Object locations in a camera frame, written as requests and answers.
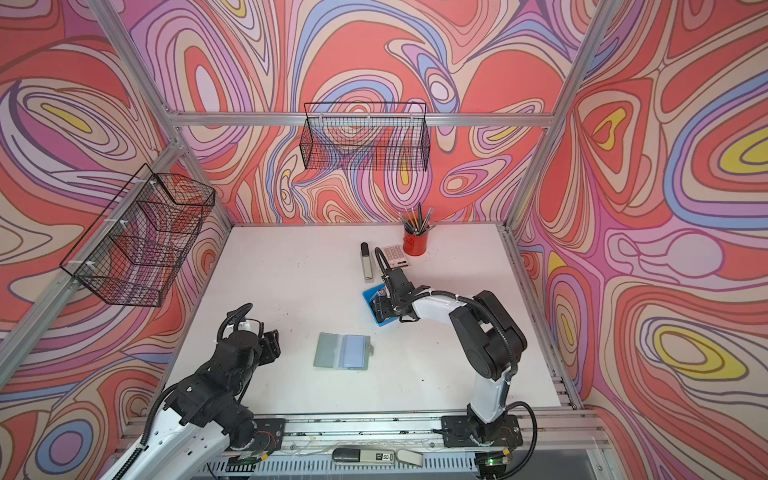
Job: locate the pink desk calculator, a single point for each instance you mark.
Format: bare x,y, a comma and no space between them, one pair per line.
396,256

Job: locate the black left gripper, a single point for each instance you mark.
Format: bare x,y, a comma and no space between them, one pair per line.
270,346

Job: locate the red metal pencil bucket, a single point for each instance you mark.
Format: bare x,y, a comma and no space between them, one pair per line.
415,245

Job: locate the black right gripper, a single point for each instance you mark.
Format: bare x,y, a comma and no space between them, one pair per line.
385,307

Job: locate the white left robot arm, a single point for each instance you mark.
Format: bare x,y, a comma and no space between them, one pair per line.
201,416

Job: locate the grey handheld device on rail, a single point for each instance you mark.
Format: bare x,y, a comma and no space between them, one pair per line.
376,456

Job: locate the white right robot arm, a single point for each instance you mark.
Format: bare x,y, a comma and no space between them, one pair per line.
492,343

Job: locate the mint green card holder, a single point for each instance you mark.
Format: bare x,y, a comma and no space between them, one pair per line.
342,352

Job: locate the black wire basket wall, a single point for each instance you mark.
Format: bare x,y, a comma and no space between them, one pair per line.
132,259
367,136

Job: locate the beige stapler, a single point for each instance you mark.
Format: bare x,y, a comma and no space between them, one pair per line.
366,262

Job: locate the blue plastic card tray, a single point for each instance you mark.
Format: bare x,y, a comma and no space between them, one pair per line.
379,305

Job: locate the black wire basket left wall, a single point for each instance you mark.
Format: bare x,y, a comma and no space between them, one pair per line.
132,259

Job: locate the black wire basket back wall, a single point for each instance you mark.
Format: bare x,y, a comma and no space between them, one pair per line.
367,136

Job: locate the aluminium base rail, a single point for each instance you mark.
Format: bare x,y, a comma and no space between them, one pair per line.
555,444

